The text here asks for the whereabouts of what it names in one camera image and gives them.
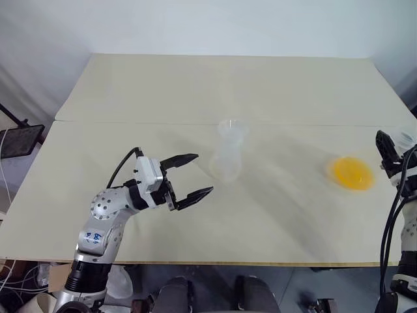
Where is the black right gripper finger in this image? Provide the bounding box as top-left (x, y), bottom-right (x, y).
top-left (375, 130), bottom-right (404, 166)

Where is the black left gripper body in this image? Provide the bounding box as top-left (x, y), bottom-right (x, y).
top-left (150, 159), bottom-right (179, 213)

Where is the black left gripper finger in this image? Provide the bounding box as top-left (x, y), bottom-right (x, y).
top-left (175, 186), bottom-right (214, 213)
top-left (161, 153), bottom-right (200, 172)

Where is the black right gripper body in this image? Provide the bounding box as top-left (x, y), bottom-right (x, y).
top-left (381, 158), bottom-right (407, 179)

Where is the clear plastic funnel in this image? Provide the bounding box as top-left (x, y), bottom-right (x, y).
top-left (390, 125), bottom-right (417, 153)

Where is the clear plastic cup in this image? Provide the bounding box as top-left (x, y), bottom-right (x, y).
top-left (208, 118), bottom-right (251, 184)

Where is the dark rounded shape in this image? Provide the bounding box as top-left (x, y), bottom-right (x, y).
top-left (234, 275), bottom-right (278, 313)
top-left (155, 276), bottom-right (194, 313)

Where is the clear plastic bag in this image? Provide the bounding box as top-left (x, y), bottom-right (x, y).
top-left (106, 264), bottom-right (134, 299)

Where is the brown cardboard box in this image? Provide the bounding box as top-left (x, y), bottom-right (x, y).
top-left (48, 263), bottom-right (73, 295)

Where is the black flat panel on stand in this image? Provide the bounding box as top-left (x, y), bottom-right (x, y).
top-left (0, 124), bottom-right (45, 160)

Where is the black stand bar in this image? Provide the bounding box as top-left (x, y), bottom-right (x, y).
top-left (0, 103), bottom-right (29, 128)

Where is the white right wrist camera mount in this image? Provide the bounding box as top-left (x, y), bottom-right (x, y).
top-left (387, 162), bottom-right (417, 198)

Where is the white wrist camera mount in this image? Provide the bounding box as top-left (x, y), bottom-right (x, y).
top-left (387, 162), bottom-right (417, 198)
top-left (134, 156), bottom-right (164, 209)

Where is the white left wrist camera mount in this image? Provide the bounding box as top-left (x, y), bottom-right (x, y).
top-left (134, 156), bottom-right (164, 209)

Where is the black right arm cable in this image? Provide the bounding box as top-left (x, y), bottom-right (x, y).
top-left (379, 151), bottom-right (412, 313)

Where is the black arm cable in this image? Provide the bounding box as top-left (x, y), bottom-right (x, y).
top-left (106, 147), bottom-right (146, 190)
top-left (379, 151), bottom-right (412, 313)

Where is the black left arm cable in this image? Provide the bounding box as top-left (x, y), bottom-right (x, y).
top-left (106, 147), bottom-right (146, 190)

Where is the white cable bundle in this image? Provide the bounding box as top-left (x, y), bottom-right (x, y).
top-left (0, 260), bottom-right (50, 294)

